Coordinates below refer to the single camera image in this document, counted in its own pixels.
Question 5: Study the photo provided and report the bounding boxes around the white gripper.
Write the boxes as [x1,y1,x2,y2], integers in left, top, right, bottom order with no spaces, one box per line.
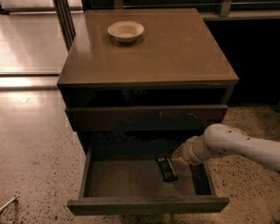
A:
[171,135,212,166]

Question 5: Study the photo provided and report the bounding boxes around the black rxbar chocolate bar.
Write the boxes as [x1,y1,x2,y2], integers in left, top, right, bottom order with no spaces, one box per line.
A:
[156,157,178,182]

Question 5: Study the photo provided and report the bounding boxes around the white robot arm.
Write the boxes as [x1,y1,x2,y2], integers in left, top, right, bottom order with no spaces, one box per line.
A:
[171,123,280,174]

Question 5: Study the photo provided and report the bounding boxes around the closed top drawer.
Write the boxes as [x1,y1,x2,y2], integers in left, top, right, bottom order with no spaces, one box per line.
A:
[65,105,228,132]

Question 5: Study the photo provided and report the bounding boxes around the brown drawer cabinet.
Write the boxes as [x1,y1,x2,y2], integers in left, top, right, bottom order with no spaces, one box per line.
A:
[56,7,240,224]

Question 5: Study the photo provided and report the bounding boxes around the open middle drawer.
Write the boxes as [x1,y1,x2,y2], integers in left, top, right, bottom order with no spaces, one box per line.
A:
[67,141,230,216]

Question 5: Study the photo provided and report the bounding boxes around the white ceramic bowl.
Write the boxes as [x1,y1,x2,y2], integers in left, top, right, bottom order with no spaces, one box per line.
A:
[107,21,145,43]

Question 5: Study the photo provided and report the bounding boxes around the dark shelf ledge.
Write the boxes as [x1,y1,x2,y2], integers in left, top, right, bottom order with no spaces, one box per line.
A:
[201,10,280,21]

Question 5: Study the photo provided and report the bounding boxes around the metal railing post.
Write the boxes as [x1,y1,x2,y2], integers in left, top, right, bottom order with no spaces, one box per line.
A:
[52,0,76,50]

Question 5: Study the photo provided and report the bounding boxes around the metal frame corner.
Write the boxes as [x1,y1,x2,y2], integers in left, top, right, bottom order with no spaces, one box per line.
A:
[0,194,18,216]

